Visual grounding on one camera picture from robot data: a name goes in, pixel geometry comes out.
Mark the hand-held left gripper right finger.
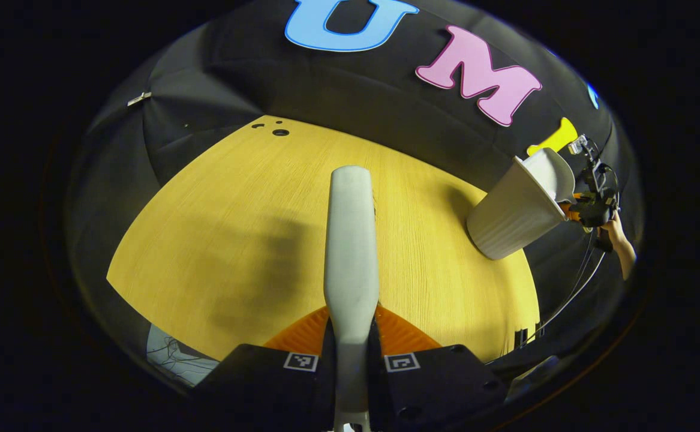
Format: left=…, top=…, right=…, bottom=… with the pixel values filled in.
left=369, top=303, right=509, bottom=432

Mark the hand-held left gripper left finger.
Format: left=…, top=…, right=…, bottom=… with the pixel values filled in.
left=197, top=306, right=335, bottom=432

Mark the white dustpan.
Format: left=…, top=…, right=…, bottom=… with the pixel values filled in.
left=524, top=148, right=576, bottom=203

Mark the small white broom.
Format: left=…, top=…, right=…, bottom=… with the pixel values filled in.
left=324, top=166, right=380, bottom=432

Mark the wooden desktop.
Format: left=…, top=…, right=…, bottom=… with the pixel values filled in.
left=107, top=115, right=540, bottom=364

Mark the black backdrop cloth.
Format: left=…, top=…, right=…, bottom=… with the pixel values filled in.
left=65, top=0, right=638, bottom=373

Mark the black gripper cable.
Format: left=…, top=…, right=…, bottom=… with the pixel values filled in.
left=530, top=231, right=606, bottom=344

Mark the thin grey floor cable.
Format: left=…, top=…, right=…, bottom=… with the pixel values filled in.
left=148, top=336, right=217, bottom=386

